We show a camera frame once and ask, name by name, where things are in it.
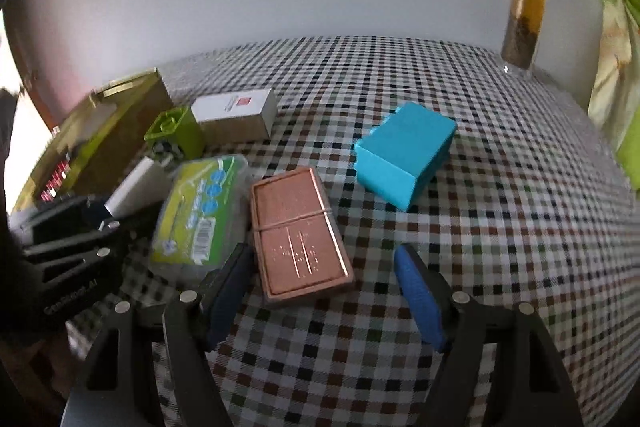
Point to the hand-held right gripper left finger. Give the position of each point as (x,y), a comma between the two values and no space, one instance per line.
(230,302)

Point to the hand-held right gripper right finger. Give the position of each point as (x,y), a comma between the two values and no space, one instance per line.
(422,302)

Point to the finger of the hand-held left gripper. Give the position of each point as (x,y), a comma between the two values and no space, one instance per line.
(60,217)
(130,232)

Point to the white charger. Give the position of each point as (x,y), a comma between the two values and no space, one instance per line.
(140,187)

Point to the clear box with green label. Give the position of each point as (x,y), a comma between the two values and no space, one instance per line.
(200,207)

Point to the copper coloured case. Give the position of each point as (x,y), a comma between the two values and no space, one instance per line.
(300,237)

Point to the green building block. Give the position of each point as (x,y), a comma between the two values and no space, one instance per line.
(185,132)

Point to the gold rectangular tin box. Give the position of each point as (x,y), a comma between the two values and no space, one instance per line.
(135,107)

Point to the cyan plastic block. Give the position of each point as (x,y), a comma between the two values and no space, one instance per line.
(400,147)

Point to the white box with red seal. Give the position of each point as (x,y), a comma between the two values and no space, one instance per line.
(230,107)

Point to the checkered tablecloth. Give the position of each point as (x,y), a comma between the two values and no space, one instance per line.
(500,232)

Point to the green and yellow cloth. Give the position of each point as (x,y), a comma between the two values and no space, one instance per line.
(615,82)

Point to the glass tea bottle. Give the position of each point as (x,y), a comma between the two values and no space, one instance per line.
(525,17)

